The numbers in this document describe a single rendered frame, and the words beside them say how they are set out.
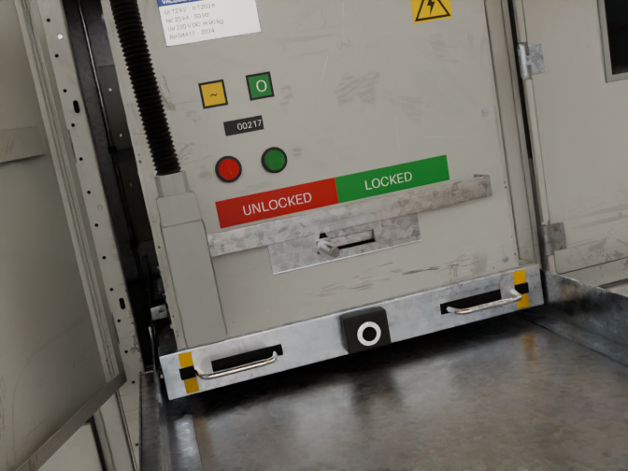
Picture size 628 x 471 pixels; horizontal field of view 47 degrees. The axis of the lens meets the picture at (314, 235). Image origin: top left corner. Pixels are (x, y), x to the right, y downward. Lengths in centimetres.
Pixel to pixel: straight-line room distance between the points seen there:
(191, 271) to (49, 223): 31
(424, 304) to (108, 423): 52
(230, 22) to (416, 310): 45
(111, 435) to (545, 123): 86
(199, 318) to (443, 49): 48
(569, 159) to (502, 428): 64
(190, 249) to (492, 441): 38
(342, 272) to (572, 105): 53
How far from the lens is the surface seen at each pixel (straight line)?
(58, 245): 110
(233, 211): 94
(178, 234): 83
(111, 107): 174
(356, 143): 97
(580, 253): 134
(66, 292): 110
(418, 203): 96
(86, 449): 120
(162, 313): 124
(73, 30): 193
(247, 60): 94
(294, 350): 98
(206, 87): 94
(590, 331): 102
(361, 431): 82
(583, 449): 74
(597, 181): 134
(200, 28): 94
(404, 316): 101
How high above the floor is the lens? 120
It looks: 10 degrees down
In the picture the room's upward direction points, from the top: 10 degrees counter-clockwise
